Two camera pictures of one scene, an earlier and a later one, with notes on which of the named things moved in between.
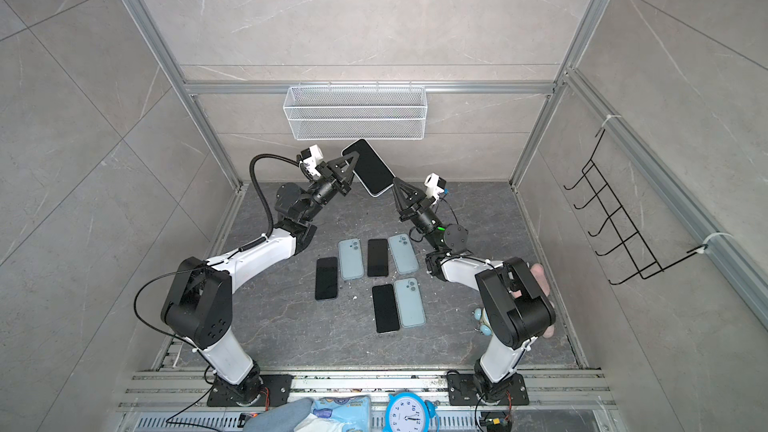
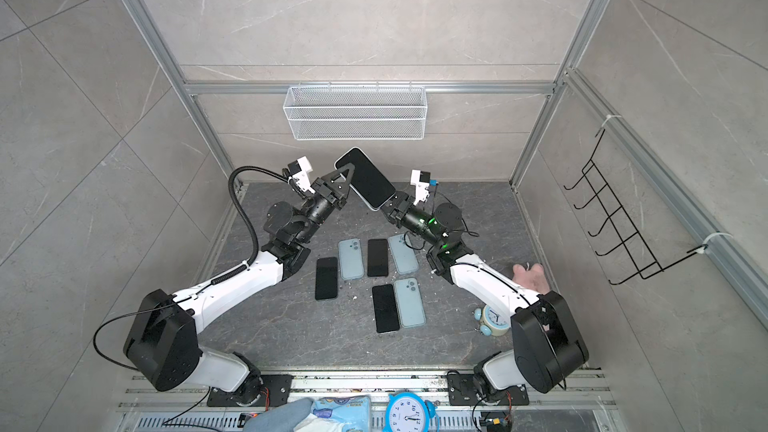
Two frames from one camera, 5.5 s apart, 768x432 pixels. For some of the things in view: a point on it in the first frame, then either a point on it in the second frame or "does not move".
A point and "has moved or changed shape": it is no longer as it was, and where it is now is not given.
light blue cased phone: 410,304 does not move
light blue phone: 405,257 does not move
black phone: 368,168 has moved or changed shape
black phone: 377,258 does not move
